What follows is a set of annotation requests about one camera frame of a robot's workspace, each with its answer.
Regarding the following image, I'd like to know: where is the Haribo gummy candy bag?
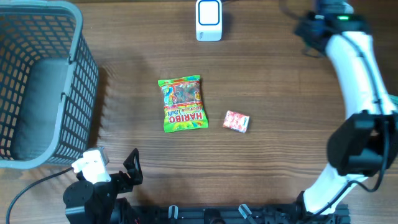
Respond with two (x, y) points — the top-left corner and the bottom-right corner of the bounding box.
(158, 75), (208, 133)

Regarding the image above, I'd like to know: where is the small red snack box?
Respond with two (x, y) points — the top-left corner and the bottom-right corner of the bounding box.
(223, 110), (250, 133)

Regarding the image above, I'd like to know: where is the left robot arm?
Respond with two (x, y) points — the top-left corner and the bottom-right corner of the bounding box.
(63, 147), (143, 224)

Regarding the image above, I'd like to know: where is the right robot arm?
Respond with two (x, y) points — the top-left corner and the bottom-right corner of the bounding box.
(295, 1), (397, 222)

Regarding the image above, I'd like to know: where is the white barcode scanner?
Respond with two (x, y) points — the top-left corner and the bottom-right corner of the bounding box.
(195, 0), (223, 42)

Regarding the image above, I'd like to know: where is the grey plastic shopping basket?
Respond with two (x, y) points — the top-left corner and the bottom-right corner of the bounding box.
(1, 1), (99, 170)

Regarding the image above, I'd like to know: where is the left black camera cable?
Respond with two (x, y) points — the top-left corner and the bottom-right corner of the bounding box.
(5, 167), (75, 224)

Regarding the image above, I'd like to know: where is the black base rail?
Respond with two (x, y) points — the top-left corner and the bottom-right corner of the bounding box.
(132, 204), (351, 224)

